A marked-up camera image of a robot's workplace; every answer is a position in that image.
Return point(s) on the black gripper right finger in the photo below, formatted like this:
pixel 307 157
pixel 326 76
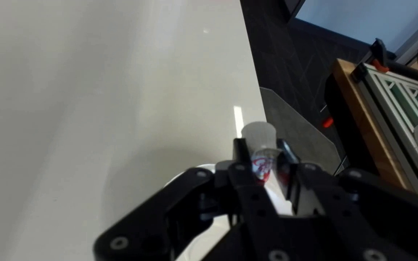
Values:
pixel 366 218

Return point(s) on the white coffee pod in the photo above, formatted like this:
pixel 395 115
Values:
pixel 262 142

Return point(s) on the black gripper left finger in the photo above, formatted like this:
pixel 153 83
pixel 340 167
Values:
pixel 164 225

